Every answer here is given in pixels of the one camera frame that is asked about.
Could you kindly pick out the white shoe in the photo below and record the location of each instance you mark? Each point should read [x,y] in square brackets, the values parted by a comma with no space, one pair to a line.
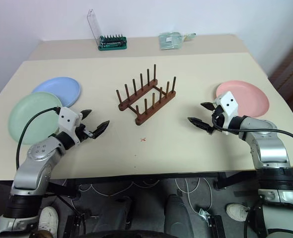
[237,212]
[48,219]

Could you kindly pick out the wooden dish rack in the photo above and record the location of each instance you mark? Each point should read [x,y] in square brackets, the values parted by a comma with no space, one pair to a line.
[146,109]

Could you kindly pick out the green plate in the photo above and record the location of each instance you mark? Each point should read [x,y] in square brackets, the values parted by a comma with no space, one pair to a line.
[32,116]

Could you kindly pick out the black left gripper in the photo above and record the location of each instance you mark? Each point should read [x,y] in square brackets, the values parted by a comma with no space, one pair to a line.
[81,134]

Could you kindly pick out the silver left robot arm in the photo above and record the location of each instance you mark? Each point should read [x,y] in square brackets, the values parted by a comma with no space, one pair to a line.
[34,171]

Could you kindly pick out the red plate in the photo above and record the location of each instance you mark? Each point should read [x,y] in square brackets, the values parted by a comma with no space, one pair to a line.
[250,98]

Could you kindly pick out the green plastic packet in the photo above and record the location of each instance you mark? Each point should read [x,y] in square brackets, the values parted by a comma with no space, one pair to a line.
[170,41]

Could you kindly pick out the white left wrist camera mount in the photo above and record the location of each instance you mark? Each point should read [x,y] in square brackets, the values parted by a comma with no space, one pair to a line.
[67,120]

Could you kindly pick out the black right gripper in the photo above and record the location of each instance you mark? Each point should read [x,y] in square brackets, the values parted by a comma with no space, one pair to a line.
[219,117]

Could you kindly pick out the dark rounded shape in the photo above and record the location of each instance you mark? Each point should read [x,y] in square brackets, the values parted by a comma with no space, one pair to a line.
[178,218]

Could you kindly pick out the metal caster bracket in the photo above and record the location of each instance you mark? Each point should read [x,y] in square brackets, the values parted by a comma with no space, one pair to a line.
[204,214]

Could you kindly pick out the blue plate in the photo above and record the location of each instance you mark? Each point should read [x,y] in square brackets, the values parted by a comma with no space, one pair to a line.
[59,89]

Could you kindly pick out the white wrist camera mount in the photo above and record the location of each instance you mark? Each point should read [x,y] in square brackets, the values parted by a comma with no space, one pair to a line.
[229,104]
[67,120]

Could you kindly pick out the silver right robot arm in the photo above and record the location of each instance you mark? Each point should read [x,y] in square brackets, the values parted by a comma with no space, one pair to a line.
[269,148]

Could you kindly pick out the green screwdriver bit set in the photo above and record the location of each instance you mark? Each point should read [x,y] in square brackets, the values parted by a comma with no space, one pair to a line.
[113,44]

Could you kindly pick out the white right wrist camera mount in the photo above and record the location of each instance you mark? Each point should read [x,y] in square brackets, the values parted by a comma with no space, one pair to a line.
[229,104]

